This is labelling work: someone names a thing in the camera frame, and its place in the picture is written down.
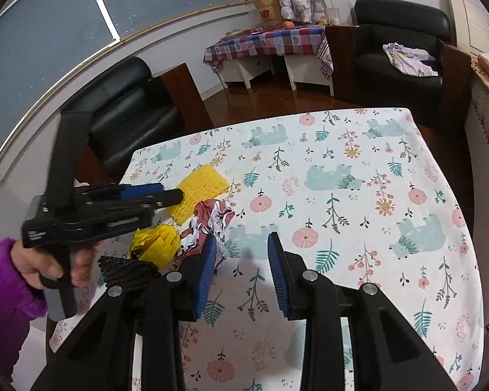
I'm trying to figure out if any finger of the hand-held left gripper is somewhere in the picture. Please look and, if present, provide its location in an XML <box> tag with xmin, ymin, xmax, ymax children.
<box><xmin>79</xmin><ymin>182</ymin><xmax>166</xmax><ymax>205</ymax></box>
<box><xmin>118</xmin><ymin>188</ymin><xmax>185</xmax><ymax>215</ymax></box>

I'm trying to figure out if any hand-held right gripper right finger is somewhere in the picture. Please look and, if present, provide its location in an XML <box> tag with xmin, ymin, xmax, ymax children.
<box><xmin>267</xmin><ymin>231</ymin><xmax>458</xmax><ymax>391</ymax></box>

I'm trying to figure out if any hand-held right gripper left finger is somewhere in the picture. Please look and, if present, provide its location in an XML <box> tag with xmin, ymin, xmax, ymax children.
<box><xmin>30</xmin><ymin>234</ymin><xmax>218</xmax><ymax>391</ymax></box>

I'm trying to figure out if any yellow foam net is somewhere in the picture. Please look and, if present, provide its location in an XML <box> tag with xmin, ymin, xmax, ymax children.
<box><xmin>167</xmin><ymin>166</ymin><xmax>231</xmax><ymax>227</ymax></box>

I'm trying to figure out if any maroon white wrapper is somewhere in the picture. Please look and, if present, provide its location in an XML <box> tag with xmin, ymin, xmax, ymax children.
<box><xmin>179</xmin><ymin>198</ymin><xmax>237</xmax><ymax>274</ymax></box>

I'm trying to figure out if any person's left forearm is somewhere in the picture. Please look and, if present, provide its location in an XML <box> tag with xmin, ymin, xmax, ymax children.
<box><xmin>0</xmin><ymin>238</ymin><xmax>48</xmax><ymax>380</ymax></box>

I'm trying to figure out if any person's left hand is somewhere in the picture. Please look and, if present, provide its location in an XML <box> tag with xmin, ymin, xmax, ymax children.
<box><xmin>9</xmin><ymin>239</ymin><xmax>97</xmax><ymax>290</ymax></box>

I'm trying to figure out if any yellow plastic bag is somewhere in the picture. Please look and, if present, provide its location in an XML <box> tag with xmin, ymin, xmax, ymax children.
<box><xmin>130</xmin><ymin>225</ymin><xmax>180</xmax><ymax>264</ymax></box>

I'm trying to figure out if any black foam net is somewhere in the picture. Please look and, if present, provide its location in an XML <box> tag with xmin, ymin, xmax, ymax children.
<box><xmin>97</xmin><ymin>254</ymin><xmax>164</xmax><ymax>292</ymax></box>

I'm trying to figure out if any black leather armchair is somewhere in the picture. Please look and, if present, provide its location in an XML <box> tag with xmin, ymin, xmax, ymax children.
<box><xmin>60</xmin><ymin>56</ymin><xmax>215</xmax><ymax>182</ymax></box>
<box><xmin>325</xmin><ymin>0</ymin><xmax>473</xmax><ymax>109</ymax></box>

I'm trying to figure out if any floral bear print tablecloth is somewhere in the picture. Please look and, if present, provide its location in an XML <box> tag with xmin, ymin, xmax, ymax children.
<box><xmin>49</xmin><ymin>108</ymin><xmax>486</xmax><ymax>391</ymax></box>

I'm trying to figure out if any frosted glass window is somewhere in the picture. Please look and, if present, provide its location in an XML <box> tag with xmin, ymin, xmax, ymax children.
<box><xmin>0</xmin><ymin>0</ymin><xmax>278</xmax><ymax>181</ymax></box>

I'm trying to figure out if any checkered tablecloth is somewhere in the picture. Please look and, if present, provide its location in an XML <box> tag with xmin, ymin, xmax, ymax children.
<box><xmin>204</xmin><ymin>24</ymin><xmax>335</xmax><ymax>80</ymax></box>

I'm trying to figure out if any cardboard box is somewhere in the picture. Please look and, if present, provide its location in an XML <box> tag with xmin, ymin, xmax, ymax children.
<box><xmin>250</xmin><ymin>0</ymin><xmax>286</xmax><ymax>25</ymax></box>

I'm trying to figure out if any plastic drink cup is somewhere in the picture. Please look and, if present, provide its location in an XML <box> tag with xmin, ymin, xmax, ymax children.
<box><xmin>327</xmin><ymin>0</ymin><xmax>342</xmax><ymax>27</ymax></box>

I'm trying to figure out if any white printed cloth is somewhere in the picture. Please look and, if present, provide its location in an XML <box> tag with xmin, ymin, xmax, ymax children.
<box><xmin>382</xmin><ymin>43</ymin><xmax>439</xmax><ymax>78</ymax></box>

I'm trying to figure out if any cream bed headboard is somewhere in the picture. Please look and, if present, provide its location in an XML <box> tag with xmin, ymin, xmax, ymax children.
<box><xmin>444</xmin><ymin>0</ymin><xmax>489</xmax><ymax>56</ymax></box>

